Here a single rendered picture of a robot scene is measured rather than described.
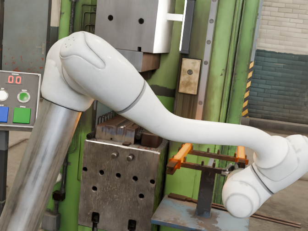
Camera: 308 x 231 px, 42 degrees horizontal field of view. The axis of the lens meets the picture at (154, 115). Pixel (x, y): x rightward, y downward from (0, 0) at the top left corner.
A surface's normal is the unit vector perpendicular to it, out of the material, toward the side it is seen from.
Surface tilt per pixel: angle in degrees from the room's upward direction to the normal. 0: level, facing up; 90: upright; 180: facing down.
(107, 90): 117
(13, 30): 90
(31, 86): 60
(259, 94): 89
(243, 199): 83
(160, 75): 90
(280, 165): 103
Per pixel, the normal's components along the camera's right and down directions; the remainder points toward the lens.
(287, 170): 0.10, 0.43
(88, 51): 0.32, -0.12
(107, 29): -0.22, 0.15
